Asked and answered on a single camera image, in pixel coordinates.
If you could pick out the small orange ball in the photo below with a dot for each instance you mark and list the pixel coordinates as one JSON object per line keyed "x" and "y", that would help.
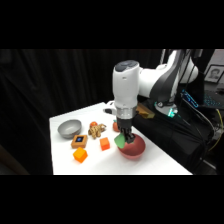
{"x": 93, "y": 124}

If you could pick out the wooden block with blue print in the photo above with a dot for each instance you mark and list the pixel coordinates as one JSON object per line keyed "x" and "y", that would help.
{"x": 79, "y": 141}

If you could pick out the pink bowl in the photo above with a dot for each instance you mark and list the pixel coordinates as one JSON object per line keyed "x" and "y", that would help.
{"x": 135, "y": 149}

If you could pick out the green status light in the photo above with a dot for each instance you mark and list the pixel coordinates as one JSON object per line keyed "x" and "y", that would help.
{"x": 171, "y": 112}

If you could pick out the yellowish wrist camera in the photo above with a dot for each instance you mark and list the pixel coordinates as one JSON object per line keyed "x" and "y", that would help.
{"x": 145, "y": 111}

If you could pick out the orange cube block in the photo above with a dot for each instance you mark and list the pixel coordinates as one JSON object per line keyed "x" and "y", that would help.
{"x": 80, "y": 155}

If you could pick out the orange toy fruit teal stem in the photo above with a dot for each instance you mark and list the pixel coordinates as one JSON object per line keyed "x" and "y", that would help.
{"x": 115, "y": 126}

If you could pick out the green triangle block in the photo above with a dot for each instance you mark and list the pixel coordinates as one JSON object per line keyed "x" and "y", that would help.
{"x": 119, "y": 141}

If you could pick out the grey bowl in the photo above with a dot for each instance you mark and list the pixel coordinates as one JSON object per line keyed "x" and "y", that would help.
{"x": 69, "y": 128}

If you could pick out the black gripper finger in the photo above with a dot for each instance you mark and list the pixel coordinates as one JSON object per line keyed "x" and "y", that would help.
{"x": 122, "y": 132}
{"x": 130, "y": 136}

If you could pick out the black curtain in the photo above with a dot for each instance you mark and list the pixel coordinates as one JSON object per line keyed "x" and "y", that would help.
{"x": 36, "y": 100}

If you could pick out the blue-lit device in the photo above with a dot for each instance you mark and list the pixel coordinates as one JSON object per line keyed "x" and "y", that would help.
{"x": 200, "y": 99}

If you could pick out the red-orange rectangular block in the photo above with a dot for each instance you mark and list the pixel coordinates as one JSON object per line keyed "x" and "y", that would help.
{"x": 105, "y": 143}

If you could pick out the black robot stand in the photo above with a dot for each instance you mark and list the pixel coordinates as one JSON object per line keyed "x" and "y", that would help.
{"x": 173, "y": 140}

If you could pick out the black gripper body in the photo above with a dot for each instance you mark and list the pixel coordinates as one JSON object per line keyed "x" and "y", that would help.
{"x": 125, "y": 124}

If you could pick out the framed picture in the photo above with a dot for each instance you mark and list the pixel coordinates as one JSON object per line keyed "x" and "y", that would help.
{"x": 214, "y": 74}

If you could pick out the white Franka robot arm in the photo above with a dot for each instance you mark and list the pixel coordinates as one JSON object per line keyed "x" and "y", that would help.
{"x": 151, "y": 81}

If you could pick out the brown toy animal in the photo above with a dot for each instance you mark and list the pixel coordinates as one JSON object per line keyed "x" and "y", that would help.
{"x": 96, "y": 131}

